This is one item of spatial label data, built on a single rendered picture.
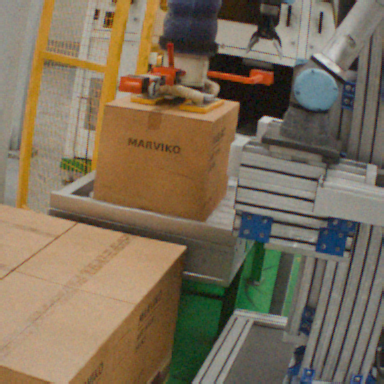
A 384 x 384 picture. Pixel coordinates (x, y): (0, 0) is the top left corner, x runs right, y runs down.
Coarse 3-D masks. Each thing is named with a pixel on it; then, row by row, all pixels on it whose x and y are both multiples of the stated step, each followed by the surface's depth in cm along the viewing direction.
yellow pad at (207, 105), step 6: (186, 102) 308; (204, 102) 311; (210, 102) 313; (216, 102) 319; (222, 102) 326; (180, 108) 301; (186, 108) 300; (192, 108) 300; (198, 108) 299; (204, 108) 300; (210, 108) 305
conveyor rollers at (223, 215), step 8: (240, 136) 502; (248, 136) 501; (232, 176) 389; (232, 184) 379; (232, 192) 361; (224, 200) 345; (232, 200) 352; (216, 208) 335; (224, 208) 335; (232, 208) 335; (216, 216) 326; (224, 216) 326; (232, 216) 326; (224, 224) 317
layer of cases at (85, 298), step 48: (0, 240) 256; (48, 240) 265; (96, 240) 273; (144, 240) 281; (0, 288) 217; (48, 288) 224; (96, 288) 231; (144, 288) 238; (0, 336) 186; (48, 336) 193; (96, 336) 199; (144, 336) 242
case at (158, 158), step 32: (128, 96) 319; (128, 128) 294; (160, 128) 292; (192, 128) 289; (224, 128) 315; (128, 160) 297; (160, 160) 294; (192, 160) 292; (224, 160) 330; (96, 192) 302; (128, 192) 299; (160, 192) 297; (192, 192) 294; (224, 192) 347
